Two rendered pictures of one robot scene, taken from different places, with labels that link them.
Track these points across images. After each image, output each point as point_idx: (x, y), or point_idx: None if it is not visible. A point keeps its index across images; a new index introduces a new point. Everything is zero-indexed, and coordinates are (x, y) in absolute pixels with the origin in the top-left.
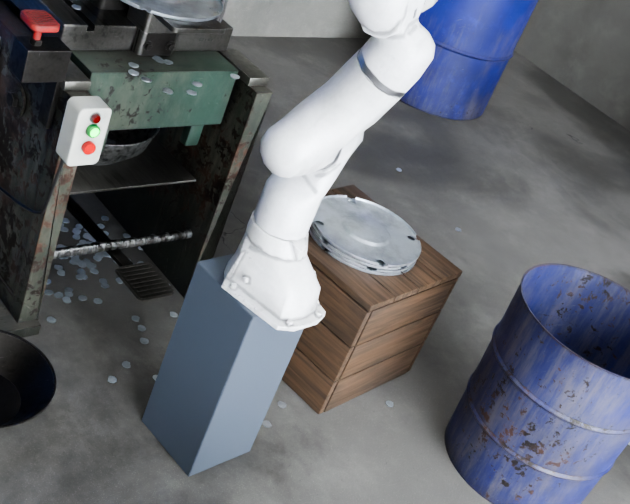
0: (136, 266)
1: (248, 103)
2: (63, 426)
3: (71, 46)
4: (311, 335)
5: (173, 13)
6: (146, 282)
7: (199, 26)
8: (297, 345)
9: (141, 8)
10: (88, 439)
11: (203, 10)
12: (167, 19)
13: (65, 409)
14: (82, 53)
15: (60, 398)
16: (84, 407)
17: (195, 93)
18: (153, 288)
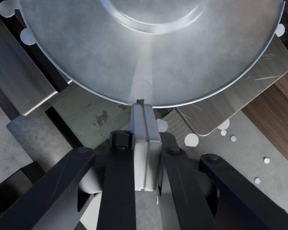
0: (170, 116)
1: (285, 31)
2: (144, 222)
3: (50, 106)
4: None
5: (194, 74)
6: (178, 132)
7: (245, 93)
8: (283, 140)
9: (132, 100)
10: (159, 227)
11: (248, 10)
12: (184, 109)
13: (143, 208)
14: (68, 103)
15: (139, 201)
16: (153, 203)
17: (227, 124)
18: (184, 137)
